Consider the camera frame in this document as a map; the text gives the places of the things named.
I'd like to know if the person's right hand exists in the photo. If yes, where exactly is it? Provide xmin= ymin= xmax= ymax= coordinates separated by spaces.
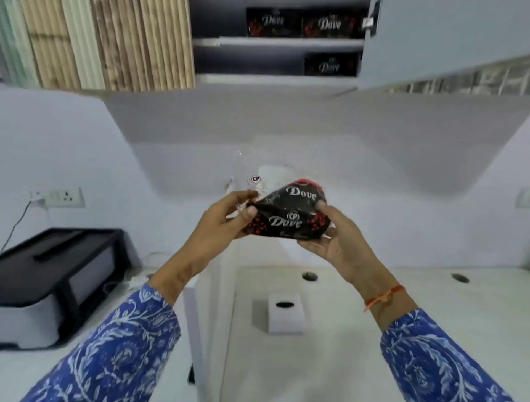
xmin=297 ymin=201 xmax=376 ymax=285

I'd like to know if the person's left hand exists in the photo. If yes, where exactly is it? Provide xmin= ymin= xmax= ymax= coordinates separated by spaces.
xmin=188 ymin=190 xmax=260 ymax=266

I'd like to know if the black packet with red print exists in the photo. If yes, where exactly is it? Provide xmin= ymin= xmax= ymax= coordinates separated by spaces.
xmin=244 ymin=178 xmax=335 ymax=242

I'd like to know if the clear plastic bag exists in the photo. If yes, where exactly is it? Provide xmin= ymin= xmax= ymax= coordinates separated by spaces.
xmin=226 ymin=163 xmax=336 ymax=243

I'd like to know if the person's right forearm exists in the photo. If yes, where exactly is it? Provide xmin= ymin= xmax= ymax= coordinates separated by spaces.
xmin=348 ymin=262 xmax=515 ymax=402

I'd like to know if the person's left forearm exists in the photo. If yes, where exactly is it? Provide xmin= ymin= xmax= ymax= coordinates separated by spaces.
xmin=21 ymin=238 xmax=217 ymax=402

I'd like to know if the orange wrist thread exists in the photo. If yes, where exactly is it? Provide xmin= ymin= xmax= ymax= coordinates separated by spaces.
xmin=364 ymin=284 xmax=406 ymax=312

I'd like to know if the white tissue box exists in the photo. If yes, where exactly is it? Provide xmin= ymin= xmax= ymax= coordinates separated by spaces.
xmin=267 ymin=293 xmax=306 ymax=334

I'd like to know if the black box with red print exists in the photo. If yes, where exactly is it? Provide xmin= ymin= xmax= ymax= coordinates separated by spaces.
xmin=301 ymin=8 xmax=367 ymax=39
xmin=247 ymin=7 xmax=303 ymax=38
xmin=304 ymin=52 xmax=361 ymax=78

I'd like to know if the row of pale sample panels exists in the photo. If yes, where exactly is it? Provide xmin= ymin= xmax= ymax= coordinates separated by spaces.
xmin=384 ymin=62 xmax=530 ymax=97

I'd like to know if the white cabinet door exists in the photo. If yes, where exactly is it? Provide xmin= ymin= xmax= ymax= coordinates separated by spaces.
xmin=356 ymin=0 xmax=530 ymax=92

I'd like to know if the black and white printer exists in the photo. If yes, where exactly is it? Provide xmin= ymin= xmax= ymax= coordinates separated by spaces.
xmin=0 ymin=227 xmax=131 ymax=351

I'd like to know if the row of wood-pattern panels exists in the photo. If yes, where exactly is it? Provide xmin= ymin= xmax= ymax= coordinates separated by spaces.
xmin=0 ymin=0 xmax=196 ymax=92

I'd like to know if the white wall cabinet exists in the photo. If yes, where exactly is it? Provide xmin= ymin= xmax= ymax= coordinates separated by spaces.
xmin=188 ymin=0 xmax=370 ymax=88

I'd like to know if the white wall socket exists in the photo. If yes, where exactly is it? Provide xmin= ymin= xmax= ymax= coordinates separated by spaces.
xmin=29 ymin=187 xmax=86 ymax=209

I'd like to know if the black cable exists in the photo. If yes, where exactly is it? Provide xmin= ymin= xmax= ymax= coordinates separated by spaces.
xmin=0 ymin=201 xmax=34 ymax=254

